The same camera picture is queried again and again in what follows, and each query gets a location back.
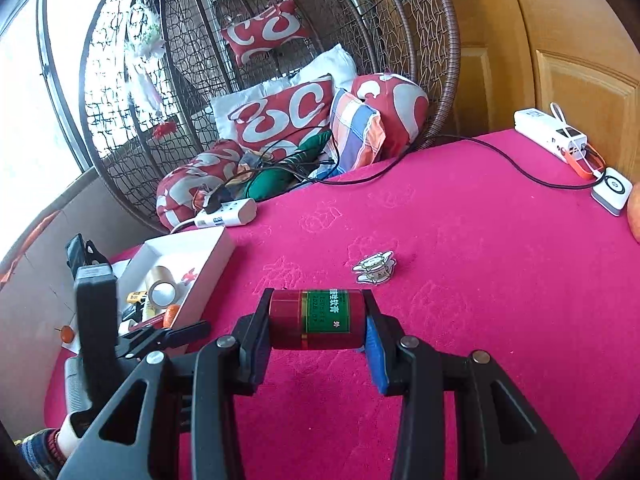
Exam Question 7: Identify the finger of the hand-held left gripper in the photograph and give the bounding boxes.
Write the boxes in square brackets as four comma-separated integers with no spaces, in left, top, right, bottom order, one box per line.
[119,327,168,350]
[127,321,212,361]

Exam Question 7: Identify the orange lanyard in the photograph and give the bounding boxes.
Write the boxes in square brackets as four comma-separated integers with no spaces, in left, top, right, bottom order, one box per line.
[567,144,607,179]

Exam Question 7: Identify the wicker hanging chair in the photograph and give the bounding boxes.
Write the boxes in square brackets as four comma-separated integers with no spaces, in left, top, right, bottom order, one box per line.
[79,0,462,235]

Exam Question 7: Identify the white feather dreamcatcher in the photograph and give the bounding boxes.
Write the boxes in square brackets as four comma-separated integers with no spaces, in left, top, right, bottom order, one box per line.
[124,4,167,117]

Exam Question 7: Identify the dark plug adapter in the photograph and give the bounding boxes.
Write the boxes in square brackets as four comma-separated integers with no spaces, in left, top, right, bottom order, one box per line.
[202,187,226,214]

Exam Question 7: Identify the square red white cushion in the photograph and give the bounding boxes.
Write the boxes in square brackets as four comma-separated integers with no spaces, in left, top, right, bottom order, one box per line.
[229,77,335,157]

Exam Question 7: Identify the tangled black cables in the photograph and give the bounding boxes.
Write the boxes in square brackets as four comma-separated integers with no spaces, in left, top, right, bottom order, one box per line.
[202,126,337,211]

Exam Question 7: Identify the black cat phone stand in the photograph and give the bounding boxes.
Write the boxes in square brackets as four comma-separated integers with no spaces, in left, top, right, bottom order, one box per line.
[84,240,113,268]

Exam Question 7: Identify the apple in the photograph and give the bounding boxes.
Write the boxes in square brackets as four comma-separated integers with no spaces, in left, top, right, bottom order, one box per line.
[626,192,640,246]

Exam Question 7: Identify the white power bank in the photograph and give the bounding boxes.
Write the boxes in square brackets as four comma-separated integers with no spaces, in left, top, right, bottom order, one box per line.
[514,103,589,164]

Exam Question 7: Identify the pink tablecloth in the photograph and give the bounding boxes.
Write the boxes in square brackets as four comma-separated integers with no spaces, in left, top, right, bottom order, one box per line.
[44,129,640,480]

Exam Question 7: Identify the white cardboard box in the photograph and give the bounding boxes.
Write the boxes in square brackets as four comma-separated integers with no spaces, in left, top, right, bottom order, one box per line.
[110,226,236,332]

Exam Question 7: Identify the white wireless charger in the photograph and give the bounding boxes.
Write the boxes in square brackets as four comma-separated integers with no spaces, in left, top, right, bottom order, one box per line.
[591,166,632,217]

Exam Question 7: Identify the window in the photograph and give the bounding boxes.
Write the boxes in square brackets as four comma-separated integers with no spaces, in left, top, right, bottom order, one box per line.
[0,0,132,256]

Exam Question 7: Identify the orange strap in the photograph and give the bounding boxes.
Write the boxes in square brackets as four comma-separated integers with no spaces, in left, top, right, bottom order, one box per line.
[0,211,60,283]

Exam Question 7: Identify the person's left forearm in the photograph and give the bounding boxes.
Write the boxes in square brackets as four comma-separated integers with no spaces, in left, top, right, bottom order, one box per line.
[20,412,85,480]

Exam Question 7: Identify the round red white cushion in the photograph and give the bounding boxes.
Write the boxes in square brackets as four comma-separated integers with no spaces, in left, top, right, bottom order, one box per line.
[156,139,246,229]
[350,73,430,158]

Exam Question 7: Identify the small red white pillow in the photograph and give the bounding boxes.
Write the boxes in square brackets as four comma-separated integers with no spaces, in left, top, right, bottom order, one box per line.
[221,0,311,67]

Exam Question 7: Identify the white power strip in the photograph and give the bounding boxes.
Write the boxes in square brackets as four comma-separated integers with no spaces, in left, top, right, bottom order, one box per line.
[194,198,258,230]

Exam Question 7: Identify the brown tape roll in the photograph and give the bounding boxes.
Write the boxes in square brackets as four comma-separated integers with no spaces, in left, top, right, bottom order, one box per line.
[148,282,177,308]

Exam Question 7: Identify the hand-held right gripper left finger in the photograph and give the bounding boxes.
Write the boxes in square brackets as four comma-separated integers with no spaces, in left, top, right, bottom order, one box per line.
[57,289,275,480]

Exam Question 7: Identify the white paper sheet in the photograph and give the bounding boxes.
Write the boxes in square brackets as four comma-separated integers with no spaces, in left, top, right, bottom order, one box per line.
[50,285,83,357]

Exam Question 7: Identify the wooden door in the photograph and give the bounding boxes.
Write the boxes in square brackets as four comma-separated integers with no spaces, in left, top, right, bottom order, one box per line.
[444,0,640,183]

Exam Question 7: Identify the long black charging cable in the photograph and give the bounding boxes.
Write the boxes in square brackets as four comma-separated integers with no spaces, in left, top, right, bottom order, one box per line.
[320,134,608,192]

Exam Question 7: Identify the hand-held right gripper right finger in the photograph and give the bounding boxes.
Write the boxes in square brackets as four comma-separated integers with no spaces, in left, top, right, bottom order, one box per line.
[361,291,581,480]

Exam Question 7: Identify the plaid cushion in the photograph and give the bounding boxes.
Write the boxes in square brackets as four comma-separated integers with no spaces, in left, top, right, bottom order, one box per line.
[329,88,387,172]

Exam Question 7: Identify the red can with green label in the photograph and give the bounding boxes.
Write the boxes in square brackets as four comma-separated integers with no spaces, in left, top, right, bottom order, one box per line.
[267,287,368,352]

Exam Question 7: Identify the green cloth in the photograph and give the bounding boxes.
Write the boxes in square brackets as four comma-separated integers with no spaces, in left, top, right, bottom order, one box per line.
[244,130,333,202]

